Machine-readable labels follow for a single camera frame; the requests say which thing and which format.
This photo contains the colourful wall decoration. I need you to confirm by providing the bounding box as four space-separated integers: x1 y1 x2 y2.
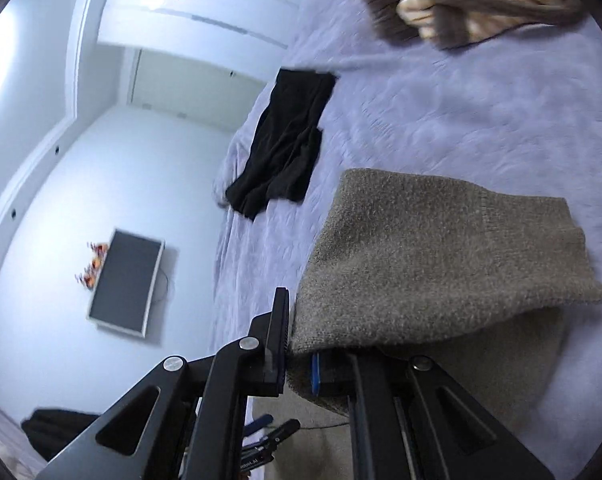
75 243 109 290

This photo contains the television power cable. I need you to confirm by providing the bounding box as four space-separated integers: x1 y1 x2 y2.
152 259 175 306

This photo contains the wall-mounted flat television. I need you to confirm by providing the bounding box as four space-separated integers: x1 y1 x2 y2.
87 230 165 338

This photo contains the lavender bed blanket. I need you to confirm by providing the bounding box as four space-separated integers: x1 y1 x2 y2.
210 0 602 479

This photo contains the taupe knit sweater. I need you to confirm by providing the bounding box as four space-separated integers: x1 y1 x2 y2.
288 169 602 430

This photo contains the white closet door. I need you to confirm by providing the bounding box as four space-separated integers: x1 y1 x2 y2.
130 50 265 133

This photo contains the black garment on bed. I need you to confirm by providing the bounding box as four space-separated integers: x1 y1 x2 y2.
225 70 338 220

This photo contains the black jacket on floor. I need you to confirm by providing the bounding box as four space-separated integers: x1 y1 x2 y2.
21 408 99 462

